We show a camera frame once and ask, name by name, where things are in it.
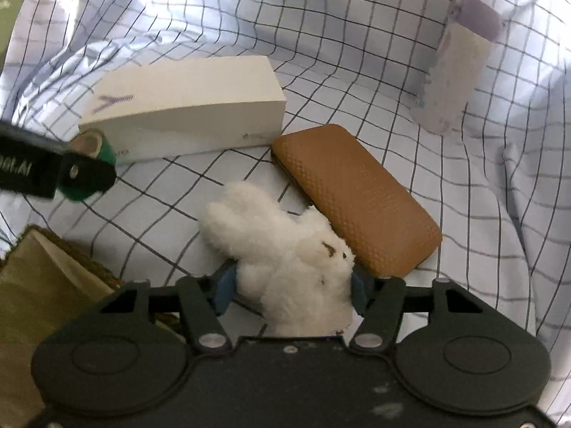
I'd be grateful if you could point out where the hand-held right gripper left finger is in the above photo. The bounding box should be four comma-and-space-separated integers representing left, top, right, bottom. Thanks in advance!
100, 265, 233, 351

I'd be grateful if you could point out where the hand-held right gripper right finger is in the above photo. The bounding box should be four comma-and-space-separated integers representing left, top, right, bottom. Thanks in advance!
349, 267, 485, 351

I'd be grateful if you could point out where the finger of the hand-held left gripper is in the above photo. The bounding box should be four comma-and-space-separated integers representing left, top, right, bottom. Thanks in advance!
56, 152, 117, 200

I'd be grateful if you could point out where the green wooden peg toy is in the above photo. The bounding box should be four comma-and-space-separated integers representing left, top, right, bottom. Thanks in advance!
67, 128, 117, 203

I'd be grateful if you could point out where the white plush toy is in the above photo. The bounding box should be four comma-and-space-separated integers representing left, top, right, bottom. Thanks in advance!
197, 180, 358, 337

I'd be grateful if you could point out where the woven basket with beige lining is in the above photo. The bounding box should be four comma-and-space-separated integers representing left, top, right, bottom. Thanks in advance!
0, 225, 186, 428

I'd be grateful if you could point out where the brown textured case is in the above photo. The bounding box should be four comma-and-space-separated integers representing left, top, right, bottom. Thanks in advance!
271, 124, 443, 278

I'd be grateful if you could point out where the white cardboard box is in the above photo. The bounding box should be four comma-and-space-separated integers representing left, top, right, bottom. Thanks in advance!
78, 56, 287, 164

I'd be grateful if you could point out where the white bottle with purple lid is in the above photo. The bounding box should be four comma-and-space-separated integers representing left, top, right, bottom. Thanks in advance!
415, 0, 500, 137

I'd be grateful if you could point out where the white checked cloth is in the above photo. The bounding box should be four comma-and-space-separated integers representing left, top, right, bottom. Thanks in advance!
0, 0, 571, 428

